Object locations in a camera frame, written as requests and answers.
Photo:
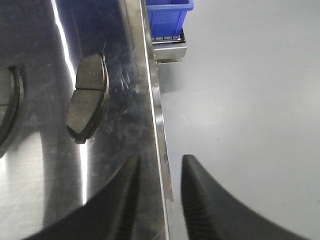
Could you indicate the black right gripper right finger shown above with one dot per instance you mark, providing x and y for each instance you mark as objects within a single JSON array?
[{"x": 212, "y": 213}]

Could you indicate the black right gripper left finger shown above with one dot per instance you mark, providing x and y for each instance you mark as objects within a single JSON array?
[{"x": 109, "y": 214}]

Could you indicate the grey brake pad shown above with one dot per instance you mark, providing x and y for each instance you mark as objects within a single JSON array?
[
  {"x": 87, "y": 104},
  {"x": 11, "y": 101}
]

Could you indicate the right blue plastic bin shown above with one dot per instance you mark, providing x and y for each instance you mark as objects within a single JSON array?
[{"x": 166, "y": 17}]

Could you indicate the stainless steel rack frame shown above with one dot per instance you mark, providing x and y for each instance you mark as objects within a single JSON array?
[{"x": 157, "y": 53}]

